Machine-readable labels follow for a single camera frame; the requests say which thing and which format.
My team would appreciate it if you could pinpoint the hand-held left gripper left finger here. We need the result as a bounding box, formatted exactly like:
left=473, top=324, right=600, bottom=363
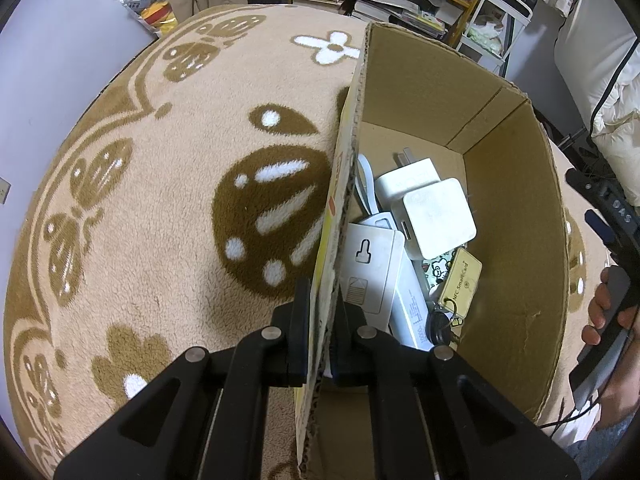
left=52, top=276, right=312, bottom=480

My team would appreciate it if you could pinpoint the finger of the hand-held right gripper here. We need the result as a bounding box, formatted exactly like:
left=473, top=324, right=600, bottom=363
left=565, top=167, right=640, bottom=233
left=585, top=209, right=637, bottom=261

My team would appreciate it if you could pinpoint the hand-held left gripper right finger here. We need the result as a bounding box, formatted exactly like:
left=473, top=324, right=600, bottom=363
left=329, top=291, right=582, bottom=480

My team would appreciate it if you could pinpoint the white power bank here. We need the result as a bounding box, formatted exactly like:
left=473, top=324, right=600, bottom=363
left=389, top=259, right=437, bottom=352

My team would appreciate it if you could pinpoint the black car key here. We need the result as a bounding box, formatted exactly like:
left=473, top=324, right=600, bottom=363
left=428, top=309, right=462, bottom=347

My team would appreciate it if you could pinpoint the cardboard box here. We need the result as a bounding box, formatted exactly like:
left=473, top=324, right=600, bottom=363
left=295, top=21, right=568, bottom=480

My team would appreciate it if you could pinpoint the yellow card tag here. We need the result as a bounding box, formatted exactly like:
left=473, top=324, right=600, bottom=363
left=436, top=247, right=484, bottom=319

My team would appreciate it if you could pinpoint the square white power adapter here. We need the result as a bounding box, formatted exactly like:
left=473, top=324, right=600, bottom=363
left=401, top=177, right=477, bottom=262

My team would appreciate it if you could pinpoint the large white power adapter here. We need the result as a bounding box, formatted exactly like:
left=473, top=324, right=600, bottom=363
left=374, top=149, right=442, bottom=213

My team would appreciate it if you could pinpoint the person's right forearm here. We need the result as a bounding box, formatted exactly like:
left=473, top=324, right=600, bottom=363
left=597, top=330, right=640, bottom=431

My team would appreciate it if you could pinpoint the person's right hand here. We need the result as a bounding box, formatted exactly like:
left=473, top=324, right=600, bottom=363
left=581, top=265, right=640, bottom=346

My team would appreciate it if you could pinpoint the black metal stand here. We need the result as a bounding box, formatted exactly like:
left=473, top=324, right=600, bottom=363
left=547, top=127, right=617, bottom=182

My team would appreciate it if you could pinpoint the white duvet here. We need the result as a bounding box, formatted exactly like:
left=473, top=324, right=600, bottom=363
left=520, top=0, right=640, bottom=181

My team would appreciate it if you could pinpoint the beige brown patterned blanket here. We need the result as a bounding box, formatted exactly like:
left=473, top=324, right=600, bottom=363
left=2, top=2, right=588, bottom=480

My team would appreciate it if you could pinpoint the white plastic cart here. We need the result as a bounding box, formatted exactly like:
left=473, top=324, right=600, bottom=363
left=457, top=0, right=539, bottom=74

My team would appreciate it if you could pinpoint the clear plastic bag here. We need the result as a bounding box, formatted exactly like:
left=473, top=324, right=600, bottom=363
left=116, top=0, right=179, bottom=37

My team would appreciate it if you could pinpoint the white cable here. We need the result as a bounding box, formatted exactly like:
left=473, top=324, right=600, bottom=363
left=356, top=154, right=383, bottom=217

